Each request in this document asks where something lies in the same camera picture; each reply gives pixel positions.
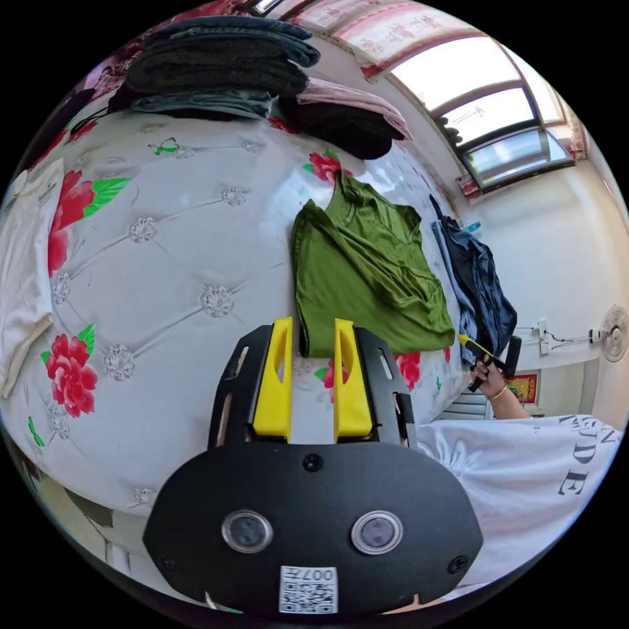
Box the person's right hand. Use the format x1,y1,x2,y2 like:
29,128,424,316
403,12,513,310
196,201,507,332
471,356,508,400

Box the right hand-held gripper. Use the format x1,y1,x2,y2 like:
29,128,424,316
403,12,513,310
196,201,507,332
457,334,509,393

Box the cream white garment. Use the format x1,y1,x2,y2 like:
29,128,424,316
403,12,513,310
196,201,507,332
0,157,66,400

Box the window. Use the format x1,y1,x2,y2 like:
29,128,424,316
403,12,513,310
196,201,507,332
391,37,579,191

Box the white wall fan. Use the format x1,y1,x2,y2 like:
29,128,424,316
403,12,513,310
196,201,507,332
589,304,629,364

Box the green vest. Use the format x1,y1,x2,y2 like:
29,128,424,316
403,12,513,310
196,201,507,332
292,169,457,358

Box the person's right forearm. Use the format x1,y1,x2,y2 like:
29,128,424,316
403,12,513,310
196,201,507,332
491,384,533,420

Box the bed with flowered white quilt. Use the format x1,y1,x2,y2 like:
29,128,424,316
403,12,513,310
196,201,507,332
0,105,472,517

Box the pile of clothes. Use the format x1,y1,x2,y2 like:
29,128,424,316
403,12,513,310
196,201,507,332
110,14,415,161

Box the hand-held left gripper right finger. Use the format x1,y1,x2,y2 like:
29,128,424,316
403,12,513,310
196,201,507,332
334,318,373,442

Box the person's body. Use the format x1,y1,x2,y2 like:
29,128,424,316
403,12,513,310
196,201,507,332
415,411,624,604

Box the pink patterned curtain valance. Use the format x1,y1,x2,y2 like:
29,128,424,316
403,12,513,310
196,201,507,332
290,0,493,81

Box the dark blue hanging garments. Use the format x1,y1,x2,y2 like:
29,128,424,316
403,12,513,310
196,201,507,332
429,193,519,358

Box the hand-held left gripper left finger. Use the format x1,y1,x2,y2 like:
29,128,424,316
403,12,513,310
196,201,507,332
252,317,294,439

